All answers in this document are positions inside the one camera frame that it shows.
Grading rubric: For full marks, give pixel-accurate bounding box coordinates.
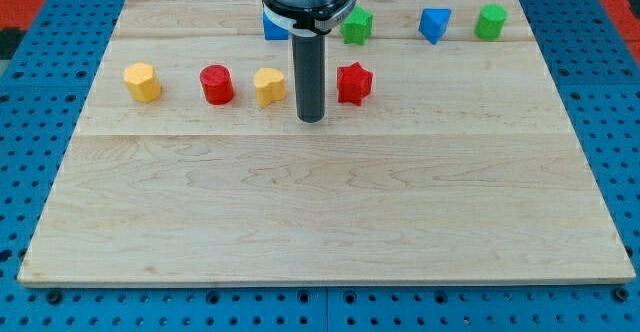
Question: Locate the green cylinder block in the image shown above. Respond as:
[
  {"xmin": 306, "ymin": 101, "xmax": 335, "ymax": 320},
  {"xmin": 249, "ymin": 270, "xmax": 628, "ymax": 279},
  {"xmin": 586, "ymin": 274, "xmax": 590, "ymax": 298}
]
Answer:
[{"xmin": 474, "ymin": 4, "xmax": 508, "ymax": 41}]

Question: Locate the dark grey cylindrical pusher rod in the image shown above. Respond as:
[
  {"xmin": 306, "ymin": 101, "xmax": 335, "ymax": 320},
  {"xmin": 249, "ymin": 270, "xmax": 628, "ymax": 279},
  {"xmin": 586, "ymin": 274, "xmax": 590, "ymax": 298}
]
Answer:
[{"xmin": 292, "ymin": 35, "xmax": 325, "ymax": 123}]

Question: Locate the blue cube block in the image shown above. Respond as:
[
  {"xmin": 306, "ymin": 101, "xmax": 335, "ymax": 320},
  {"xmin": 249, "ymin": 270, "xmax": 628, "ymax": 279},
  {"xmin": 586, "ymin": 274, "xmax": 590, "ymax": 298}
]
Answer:
[{"xmin": 263, "ymin": 12, "xmax": 290, "ymax": 41}]

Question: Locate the wooden board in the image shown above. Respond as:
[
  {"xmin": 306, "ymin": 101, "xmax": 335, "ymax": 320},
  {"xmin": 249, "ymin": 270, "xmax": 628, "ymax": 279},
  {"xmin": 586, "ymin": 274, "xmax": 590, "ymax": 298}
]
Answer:
[{"xmin": 18, "ymin": 0, "xmax": 636, "ymax": 288}]

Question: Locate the yellow heart block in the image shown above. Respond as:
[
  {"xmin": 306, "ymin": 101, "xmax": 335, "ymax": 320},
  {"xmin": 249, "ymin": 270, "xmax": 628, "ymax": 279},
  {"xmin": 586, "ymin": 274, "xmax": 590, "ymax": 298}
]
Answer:
[{"xmin": 253, "ymin": 68, "xmax": 287, "ymax": 107}]

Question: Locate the red cylinder block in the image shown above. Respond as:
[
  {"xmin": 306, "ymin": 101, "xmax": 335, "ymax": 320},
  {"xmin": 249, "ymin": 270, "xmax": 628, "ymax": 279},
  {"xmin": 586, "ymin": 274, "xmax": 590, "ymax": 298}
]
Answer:
[{"xmin": 199, "ymin": 64, "xmax": 235, "ymax": 105}]

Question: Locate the green star block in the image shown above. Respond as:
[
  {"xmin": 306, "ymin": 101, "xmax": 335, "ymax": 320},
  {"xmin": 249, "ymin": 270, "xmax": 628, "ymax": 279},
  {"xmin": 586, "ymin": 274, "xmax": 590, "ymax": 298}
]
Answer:
[{"xmin": 340, "ymin": 6, "xmax": 374, "ymax": 45}]

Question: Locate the red star block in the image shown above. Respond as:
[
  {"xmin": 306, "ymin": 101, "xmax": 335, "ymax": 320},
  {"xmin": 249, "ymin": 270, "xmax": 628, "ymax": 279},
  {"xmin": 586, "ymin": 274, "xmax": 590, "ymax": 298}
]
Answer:
[{"xmin": 336, "ymin": 62, "xmax": 373, "ymax": 106}]

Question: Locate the blue triangle block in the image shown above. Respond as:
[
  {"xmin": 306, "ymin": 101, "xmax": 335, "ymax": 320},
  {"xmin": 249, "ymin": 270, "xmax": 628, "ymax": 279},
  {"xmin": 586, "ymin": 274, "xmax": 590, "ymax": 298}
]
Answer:
[{"xmin": 418, "ymin": 8, "xmax": 451, "ymax": 45}]

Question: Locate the yellow hexagon block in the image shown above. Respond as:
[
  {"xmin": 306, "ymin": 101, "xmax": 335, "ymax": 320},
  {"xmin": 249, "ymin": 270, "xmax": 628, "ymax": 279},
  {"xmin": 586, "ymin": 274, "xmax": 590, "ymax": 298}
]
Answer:
[{"xmin": 123, "ymin": 63, "xmax": 162, "ymax": 103}]

